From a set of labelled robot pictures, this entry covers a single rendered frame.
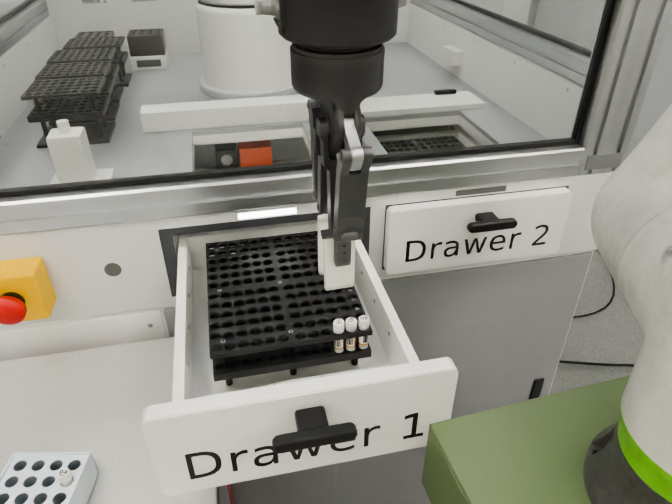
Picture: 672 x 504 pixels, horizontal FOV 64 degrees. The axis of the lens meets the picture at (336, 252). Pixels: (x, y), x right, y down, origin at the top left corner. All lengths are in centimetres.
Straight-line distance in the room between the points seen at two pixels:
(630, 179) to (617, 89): 35
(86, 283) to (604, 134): 77
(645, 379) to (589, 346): 162
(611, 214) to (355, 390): 28
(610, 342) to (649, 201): 164
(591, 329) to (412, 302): 133
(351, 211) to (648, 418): 27
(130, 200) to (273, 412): 35
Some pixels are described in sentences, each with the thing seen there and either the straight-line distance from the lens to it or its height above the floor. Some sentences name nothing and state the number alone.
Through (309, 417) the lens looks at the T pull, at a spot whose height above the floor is 91.
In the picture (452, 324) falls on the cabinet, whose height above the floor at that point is 68.
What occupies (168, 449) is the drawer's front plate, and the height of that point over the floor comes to 89.
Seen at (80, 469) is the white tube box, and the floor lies 80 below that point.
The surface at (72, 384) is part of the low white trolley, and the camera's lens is 81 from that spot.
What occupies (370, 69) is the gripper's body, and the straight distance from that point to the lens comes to 43.
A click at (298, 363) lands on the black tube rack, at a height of 87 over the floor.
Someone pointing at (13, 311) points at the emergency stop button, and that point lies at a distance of 77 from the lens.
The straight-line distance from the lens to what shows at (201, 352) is 69.
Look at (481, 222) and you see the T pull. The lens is 80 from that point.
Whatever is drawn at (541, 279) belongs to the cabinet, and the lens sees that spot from 99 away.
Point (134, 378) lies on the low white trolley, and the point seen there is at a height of 76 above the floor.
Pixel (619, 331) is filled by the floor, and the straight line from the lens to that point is 220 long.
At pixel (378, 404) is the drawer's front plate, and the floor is 90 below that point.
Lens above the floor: 130
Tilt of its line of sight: 33 degrees down
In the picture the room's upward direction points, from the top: straight up
